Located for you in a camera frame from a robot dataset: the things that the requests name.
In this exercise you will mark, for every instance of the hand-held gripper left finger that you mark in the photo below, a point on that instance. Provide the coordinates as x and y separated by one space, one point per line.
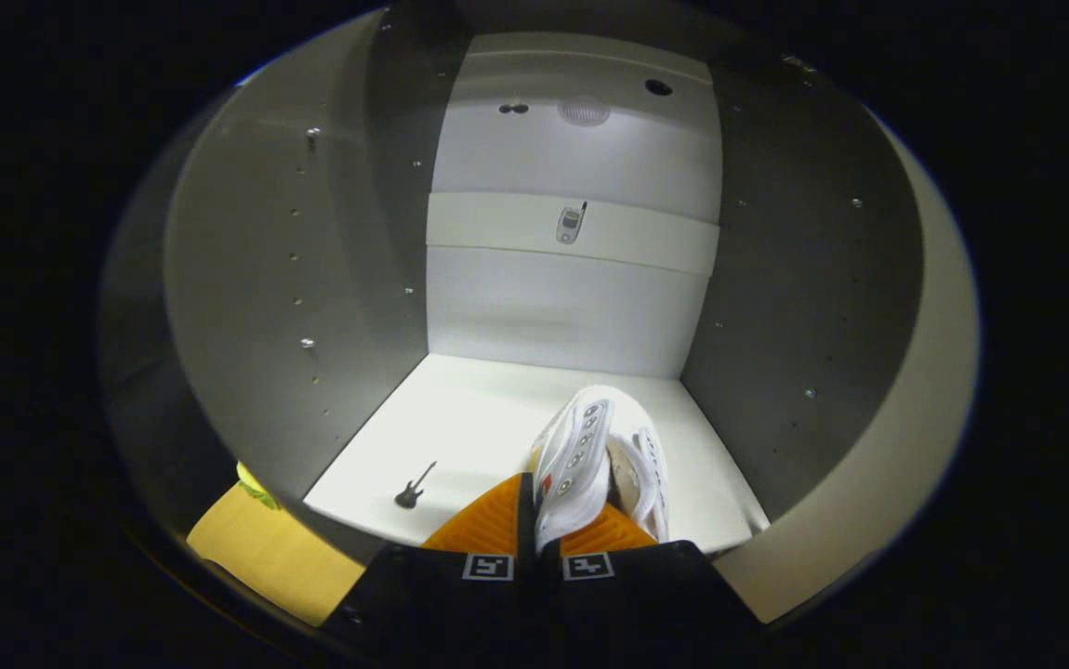
460 595

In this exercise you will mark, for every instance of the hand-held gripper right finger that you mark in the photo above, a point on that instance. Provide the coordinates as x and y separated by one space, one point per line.
646 595

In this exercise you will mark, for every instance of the white sneaker shoe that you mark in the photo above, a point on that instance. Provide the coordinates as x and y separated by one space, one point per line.
576 455
648 474

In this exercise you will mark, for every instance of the grey shoe cabinet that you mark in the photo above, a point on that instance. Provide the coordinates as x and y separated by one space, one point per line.
572 316

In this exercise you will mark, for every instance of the yellow plush toy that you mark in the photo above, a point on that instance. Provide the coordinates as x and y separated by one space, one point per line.
256 485

